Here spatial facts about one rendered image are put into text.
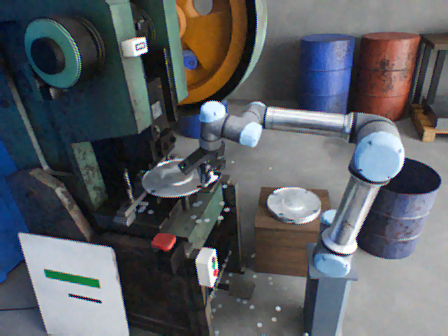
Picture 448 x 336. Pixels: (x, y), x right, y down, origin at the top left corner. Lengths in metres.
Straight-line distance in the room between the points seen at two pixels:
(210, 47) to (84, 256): 1.04
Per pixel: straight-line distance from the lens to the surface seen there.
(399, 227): 1.94
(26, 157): 1.46
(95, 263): 1.44
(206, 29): 1.43
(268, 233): 1.68
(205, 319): 1.43
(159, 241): 1.03
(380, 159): 0.88
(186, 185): 1.23
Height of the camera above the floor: 1.44
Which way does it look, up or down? 31 degrees down
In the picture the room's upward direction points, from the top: 5 degrees counter-clockwise
